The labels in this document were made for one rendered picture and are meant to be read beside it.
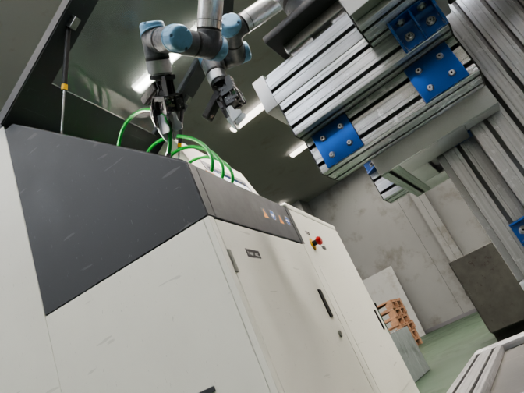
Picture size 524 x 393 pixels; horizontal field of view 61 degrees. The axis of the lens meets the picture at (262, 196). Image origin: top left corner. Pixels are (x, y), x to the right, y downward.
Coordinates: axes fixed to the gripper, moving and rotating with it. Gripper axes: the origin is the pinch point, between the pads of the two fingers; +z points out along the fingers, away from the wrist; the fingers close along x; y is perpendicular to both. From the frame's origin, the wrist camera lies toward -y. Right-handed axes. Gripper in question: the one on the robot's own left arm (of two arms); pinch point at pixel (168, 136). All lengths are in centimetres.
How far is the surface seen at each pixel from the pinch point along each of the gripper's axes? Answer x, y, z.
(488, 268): 215, 29, 143
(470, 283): 206, 20, 153
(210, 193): -12.6, 36.5, 9.3
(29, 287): -52, -5, 33
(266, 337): -23, 63, 36
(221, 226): -16.0, 43.7, 15.6
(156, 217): -25.6, 29.3, 12.9
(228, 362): -32, 60, 39
